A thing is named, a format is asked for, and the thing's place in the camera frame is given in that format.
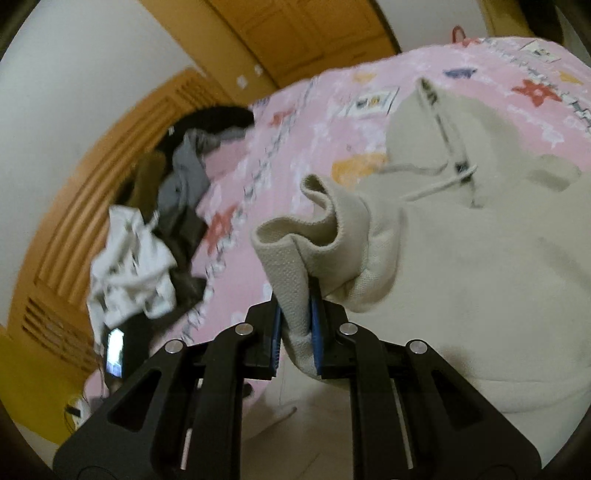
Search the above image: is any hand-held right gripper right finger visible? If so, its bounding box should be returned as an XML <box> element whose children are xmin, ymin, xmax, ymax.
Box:
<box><xmin>308</xmin><ymin>277</ymin><xmax>542</xmax><ymax>480</ymax></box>

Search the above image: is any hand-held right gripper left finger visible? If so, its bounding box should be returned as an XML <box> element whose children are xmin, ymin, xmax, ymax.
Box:
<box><xmin>53</xmin><ymin>300</ymin><xmax>283</xmax><ymax>480</ymax></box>

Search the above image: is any beige hoodie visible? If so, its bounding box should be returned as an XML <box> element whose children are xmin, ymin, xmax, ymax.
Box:
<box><xmin>252</xmin><ymin>76</ymin><xmax>591</xmax><ymax>467</ymax></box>

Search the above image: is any white printed garment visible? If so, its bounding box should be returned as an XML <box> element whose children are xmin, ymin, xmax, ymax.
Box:
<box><xmin>88</xmin><ymin>205</ymin><xmax>178</xmax><ymax>337</ymax></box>

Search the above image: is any dark olive garment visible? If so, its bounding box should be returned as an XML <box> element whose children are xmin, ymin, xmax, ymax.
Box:
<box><xmin>115</xmin><ymin>152</ymin><xmax>208</xmax><ymax>315</ymax></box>

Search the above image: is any yellow cabinet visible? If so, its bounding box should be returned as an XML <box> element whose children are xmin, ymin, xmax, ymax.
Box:
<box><xmin>0</xmin><ymin>330</ymin><xmax>95</xmax><ymax>455</ymax></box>

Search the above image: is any wooden headboard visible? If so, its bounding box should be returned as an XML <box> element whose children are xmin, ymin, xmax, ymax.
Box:
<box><xmin>7</xmin><ymin>67</ymin><xmax>218</xmax><ymax>384</ymax></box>

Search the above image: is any grey garment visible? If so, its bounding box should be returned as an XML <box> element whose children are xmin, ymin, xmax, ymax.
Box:
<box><xmin>154</xmin><ymin>127</ymin><xmax>247</xmax><ymax>217</ymax></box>

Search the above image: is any pink printed blanket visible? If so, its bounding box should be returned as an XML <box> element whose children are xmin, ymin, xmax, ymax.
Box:
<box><xmin>88</xmin><ymin>34</ymin><xmax>591</xmax><ymax>416</ymax></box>

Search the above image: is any black garment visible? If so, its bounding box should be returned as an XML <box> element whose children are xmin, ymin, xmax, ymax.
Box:
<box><xmin>159</xmin><ymin>106</ymin><xmax>256</xmax><ymax>153</ymax></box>

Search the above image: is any wooden wardrobe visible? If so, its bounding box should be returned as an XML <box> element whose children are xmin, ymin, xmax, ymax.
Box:
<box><xmin>139</xmin><ymin>0</ymin><xmax>402</xmax><ymax>88</ymax></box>

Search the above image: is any red strap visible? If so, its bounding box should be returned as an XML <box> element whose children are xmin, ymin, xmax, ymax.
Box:
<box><xmin>450</xmin><ymin>25</ymin><xmax>481</xmax><ymax>47</ymax></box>

